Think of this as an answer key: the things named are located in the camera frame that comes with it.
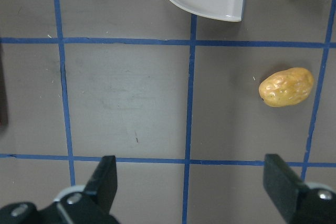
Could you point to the dark bin edge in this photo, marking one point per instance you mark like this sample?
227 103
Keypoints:
4 103

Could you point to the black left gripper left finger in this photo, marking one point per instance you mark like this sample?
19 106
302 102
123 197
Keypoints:
92 202

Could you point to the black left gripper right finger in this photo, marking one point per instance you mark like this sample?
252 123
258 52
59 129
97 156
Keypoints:
297 201

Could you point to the yellow toy potato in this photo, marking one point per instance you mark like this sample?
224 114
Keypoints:
286 88

